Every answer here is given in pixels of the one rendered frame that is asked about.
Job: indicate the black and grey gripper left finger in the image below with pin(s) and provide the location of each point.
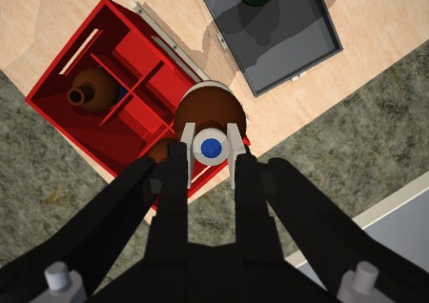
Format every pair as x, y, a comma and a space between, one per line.
70, 266

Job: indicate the red divided crate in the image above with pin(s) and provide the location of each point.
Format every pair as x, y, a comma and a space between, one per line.
120, 47

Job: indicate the dark grey tray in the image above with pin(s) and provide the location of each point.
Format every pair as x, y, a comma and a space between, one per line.
277, 41

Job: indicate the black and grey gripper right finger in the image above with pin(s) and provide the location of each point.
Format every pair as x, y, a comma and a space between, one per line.
350, 264

